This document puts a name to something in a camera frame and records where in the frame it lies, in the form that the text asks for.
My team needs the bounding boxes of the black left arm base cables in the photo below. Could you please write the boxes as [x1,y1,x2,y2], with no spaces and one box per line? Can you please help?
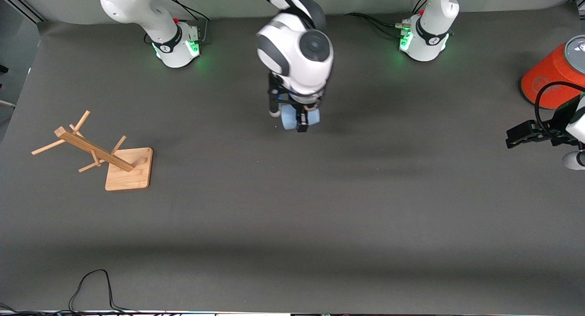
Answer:
[345,0,428,38]

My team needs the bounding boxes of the wooden cup rack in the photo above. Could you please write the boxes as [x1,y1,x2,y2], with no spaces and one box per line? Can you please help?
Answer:
[31,110,153,192]

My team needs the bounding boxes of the dark grey table mat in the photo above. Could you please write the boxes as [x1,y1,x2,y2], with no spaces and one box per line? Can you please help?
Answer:
[0,3,585,315]

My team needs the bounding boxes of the black right arm base cables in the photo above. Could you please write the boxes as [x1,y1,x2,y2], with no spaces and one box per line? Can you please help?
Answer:
[144,0,212,45]

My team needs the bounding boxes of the light blue cup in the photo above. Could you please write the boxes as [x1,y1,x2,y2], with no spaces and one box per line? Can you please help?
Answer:
[280,103,321,131]

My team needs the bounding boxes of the thin black cable loop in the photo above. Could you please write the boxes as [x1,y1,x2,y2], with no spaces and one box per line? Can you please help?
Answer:
[69,269,138,315]

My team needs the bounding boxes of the black arm base cables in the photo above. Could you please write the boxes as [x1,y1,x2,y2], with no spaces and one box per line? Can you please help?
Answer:
[345,0,428,38]
[144,0,212,45]

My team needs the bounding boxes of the orange canister with silver lid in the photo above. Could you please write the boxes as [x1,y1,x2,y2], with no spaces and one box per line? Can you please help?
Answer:
[520,35,585,110]

